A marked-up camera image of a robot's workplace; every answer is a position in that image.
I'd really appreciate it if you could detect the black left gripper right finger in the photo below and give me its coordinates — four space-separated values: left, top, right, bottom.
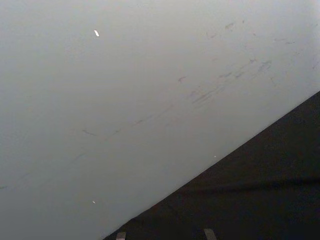
202 227 218 240

